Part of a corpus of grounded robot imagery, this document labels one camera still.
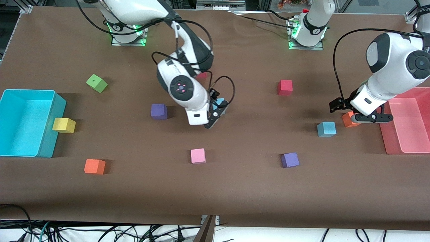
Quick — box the orange foam block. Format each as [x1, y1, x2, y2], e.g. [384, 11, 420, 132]
[342, 111, 362, 128]
[84, 159, 106, 175]

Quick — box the light pink foam block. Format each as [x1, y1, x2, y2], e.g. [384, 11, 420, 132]
[190, 148, 206, 165]

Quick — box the purple foam block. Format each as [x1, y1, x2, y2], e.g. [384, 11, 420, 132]
[150, 104, 168, 120]
[281, 152, 300, 169]

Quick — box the red foam block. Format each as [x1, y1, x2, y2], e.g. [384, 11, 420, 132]
[277, 80, 293, 96]

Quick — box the pink plastic bin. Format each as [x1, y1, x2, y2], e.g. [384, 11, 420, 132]
[380, 87, 430, 155]

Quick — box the brown table cover sheet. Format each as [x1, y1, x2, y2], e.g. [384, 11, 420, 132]
[0, 6, 430, 232]

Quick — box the white power strip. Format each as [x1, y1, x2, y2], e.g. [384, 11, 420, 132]
[197, 0, 246, 10]

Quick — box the green foam block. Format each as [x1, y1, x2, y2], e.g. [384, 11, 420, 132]
[86, 74, 109, 93]

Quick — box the yellow foam block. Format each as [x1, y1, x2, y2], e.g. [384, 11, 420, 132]
[52, 118, 76, 134]

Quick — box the cyan plastic bin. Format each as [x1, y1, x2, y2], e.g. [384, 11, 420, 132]
[0, 89, 67, 158]

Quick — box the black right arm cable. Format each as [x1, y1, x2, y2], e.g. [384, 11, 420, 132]
[77, 0, 235, 108]

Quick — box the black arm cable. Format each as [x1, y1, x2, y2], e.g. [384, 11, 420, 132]
[333, 29, 424, 101]
[77, 0, 235, 108]

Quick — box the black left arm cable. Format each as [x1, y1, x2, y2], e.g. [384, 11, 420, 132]
[333, 29, 424, 101]

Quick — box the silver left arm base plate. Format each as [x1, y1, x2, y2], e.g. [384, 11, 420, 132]
[288, 17, 325, 51]

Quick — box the thin black table cable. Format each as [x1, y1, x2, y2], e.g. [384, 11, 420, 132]
[232, 9, 296, 28]

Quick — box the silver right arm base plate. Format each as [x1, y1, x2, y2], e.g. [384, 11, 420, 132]
[111, 29, 149, 46]

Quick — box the grey metal clamp bracket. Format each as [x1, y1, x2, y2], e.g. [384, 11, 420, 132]
[193, 215, 220, 242]

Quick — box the teal cable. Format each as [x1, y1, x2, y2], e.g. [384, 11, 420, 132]
[34, 220, 51, 242]

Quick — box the thick black floor cable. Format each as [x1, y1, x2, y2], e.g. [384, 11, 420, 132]
[0, 204, 32, 236]

